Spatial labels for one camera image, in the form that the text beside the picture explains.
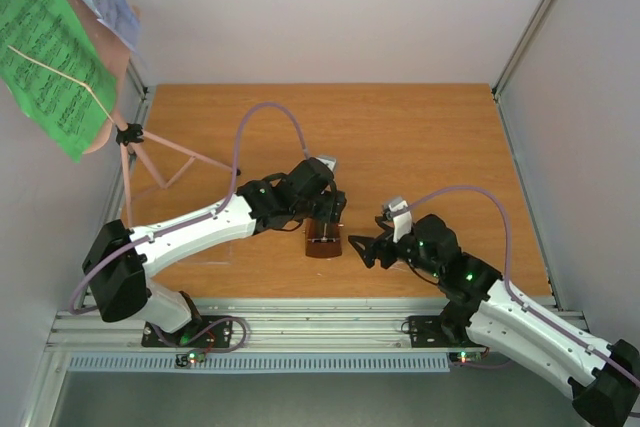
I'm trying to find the purple cable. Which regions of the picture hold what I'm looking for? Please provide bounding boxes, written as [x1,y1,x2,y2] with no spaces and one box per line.
[407,185,640,388]
[68,102,314,316]

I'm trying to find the grey slotted cable duct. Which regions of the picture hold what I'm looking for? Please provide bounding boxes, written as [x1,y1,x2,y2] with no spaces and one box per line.
[67,352,450,375]

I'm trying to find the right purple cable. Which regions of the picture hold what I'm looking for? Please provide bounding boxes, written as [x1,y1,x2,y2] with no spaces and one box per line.
[407,185,640,388]

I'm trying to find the clear plastic metronome cover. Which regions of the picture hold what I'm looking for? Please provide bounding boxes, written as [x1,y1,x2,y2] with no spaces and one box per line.
[179,243,232,266]

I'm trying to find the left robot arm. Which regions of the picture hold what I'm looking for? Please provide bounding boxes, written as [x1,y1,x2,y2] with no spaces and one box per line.
[83,156,346,345]

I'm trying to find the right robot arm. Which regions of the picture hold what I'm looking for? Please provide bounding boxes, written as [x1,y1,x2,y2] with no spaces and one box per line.
[348,214,639,426]

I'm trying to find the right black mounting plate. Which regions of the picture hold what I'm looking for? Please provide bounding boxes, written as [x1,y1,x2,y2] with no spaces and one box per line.
[405,316,451,348]

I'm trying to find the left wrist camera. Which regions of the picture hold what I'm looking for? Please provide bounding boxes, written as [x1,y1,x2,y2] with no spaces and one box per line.
[316,155,338,173]

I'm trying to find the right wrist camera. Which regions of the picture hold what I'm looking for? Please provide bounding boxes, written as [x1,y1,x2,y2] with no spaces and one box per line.
[375,196,413,243]

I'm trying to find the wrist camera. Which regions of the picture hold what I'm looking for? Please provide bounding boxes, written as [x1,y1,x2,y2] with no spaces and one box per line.
[316,155,338,173]
[375,196,413,243]

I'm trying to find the black mounting plate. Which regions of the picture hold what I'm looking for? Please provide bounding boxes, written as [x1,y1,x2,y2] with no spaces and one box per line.
[141,315,233,349]
[405,316,451,348]

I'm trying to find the pink music stand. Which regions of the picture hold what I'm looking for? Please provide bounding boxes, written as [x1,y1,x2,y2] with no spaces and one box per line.
[64,0,242,228]

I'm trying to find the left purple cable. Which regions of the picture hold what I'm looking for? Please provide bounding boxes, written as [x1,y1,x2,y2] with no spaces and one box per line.
[68,102,314,316]

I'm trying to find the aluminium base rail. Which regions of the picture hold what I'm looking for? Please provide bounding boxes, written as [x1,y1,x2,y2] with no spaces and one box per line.
[45,297,447,353]

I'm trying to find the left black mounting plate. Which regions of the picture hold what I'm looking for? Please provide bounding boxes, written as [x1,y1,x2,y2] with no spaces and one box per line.
[141,315,233,349]

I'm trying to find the brown wooden metronome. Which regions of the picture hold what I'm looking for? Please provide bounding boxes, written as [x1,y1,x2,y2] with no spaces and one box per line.
[305,219,342,259]

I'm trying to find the green sheet music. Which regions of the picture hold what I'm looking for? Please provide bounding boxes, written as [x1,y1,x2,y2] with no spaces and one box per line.
[1,0,117,162]

